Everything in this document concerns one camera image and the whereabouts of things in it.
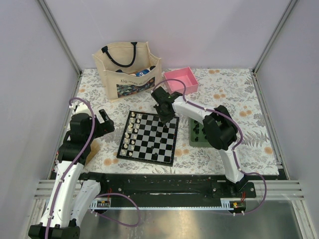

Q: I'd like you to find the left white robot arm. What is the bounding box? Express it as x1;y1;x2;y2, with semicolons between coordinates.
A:
28;110;115;239

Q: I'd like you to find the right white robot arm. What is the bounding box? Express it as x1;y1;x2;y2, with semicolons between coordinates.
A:
151;87;245;197

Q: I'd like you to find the pink plastic box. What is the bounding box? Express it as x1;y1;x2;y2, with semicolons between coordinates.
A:
163;66;199;94

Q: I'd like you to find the blue white carton in bag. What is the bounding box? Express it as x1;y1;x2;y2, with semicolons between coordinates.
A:
135;66;155;77

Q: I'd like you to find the black and white chessboard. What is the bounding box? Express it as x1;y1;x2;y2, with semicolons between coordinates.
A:
117;111;179;166

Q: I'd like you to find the cream canvas tote bag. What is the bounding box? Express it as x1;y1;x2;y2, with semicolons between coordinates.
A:
93;42;162;100

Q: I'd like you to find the green plastic tray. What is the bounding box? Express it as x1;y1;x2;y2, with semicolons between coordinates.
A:
189;118;211;147

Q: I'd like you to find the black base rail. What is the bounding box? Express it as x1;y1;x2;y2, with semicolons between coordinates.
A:
79;172;256;208

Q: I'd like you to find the right aluminium frame post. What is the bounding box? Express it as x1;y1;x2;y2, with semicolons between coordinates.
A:
252;0;300;74

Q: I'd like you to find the aluminium frame post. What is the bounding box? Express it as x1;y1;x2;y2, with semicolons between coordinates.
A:
36;0;82;76
252;0;300;74

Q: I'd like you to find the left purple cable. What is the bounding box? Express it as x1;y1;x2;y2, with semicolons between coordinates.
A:
43;97;142;239

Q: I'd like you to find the purple cable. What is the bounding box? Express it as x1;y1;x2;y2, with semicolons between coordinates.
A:
152;79;267;217
43;97;142;239

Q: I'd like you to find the left aluminium frame post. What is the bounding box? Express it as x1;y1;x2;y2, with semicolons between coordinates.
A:
36;0;82;76

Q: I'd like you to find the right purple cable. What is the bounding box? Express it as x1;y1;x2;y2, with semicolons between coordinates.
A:
152;79;267;217

